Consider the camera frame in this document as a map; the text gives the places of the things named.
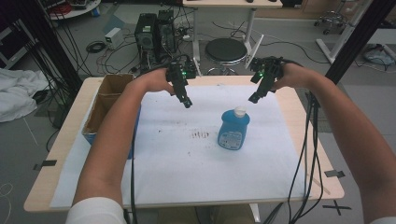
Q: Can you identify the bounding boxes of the black computer tower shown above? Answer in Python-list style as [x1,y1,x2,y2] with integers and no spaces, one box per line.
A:
[134,9,177,75]

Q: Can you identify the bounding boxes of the small white box device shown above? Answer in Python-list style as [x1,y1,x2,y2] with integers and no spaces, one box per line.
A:
[104,27,125,50]

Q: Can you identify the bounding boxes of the person's left hand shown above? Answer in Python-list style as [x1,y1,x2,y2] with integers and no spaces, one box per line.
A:
[134,67,176,95]

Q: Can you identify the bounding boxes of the black round stool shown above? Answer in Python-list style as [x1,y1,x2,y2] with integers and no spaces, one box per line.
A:
[204,37,248,77]

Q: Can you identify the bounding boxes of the black metal stand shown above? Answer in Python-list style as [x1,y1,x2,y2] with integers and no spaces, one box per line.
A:
[0,0,84,94]

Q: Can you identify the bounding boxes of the person's right hand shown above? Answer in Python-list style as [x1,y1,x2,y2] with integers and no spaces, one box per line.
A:
[271,63,316,92]

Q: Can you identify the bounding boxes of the blue detergent bottle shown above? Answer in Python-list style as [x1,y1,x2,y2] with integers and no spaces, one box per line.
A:
[217,105,251,151]

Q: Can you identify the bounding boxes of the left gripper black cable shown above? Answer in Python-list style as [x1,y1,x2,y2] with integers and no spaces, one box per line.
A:
[129,127,139,224]

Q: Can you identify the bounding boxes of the white sleeve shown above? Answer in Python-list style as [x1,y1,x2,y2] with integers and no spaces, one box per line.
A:
[64,196,128,224]

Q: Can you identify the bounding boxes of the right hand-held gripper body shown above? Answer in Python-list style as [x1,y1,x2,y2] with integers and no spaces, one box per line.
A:
[249,56,285,93]

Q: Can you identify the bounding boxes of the white desk frame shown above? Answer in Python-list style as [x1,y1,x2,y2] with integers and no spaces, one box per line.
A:
[182,0,284,77]

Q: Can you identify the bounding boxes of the chrome chair base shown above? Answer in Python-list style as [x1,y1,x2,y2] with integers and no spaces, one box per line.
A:
[313,10,348,35]

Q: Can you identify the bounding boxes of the white cloth heap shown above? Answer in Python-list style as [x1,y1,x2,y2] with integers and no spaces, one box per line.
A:
[0,67,50,123]

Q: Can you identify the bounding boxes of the cardboard box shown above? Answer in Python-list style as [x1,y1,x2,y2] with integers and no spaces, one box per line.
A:
[81,73,142,161]

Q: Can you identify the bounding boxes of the right gripper black cables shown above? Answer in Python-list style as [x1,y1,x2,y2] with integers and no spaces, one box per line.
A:
[262,91,325,224]

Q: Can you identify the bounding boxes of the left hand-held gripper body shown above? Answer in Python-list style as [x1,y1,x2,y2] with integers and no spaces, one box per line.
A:
[165,59,198,94]

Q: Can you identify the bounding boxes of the white paper sheet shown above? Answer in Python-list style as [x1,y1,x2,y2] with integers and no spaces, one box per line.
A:
[49,84,306,209]

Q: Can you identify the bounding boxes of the coiled black cable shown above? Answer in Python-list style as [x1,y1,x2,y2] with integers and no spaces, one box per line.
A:
[85,40,107,54]

